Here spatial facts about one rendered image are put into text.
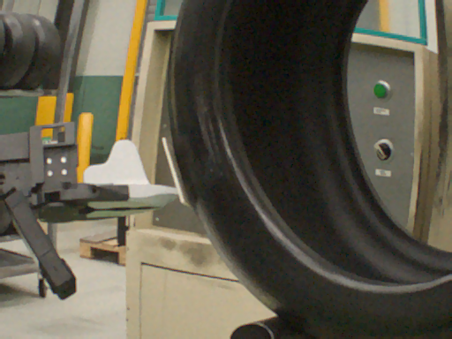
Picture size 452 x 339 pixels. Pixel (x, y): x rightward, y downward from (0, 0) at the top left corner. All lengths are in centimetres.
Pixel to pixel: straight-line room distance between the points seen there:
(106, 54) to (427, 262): 1004
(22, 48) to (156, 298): 330
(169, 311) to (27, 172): 91
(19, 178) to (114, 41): 1012
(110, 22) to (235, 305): 945
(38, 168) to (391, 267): 44
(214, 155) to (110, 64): 1011
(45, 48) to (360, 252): 429
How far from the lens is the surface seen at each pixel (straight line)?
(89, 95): 1117
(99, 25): 1122
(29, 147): 99
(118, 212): 102
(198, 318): 184
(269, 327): 99
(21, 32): 507
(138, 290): 191
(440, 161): 129
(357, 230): 121
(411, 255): 119
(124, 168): 99
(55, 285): 96
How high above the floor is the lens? 111
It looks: 3 degrees down
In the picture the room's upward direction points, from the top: 5 degrees clockwise
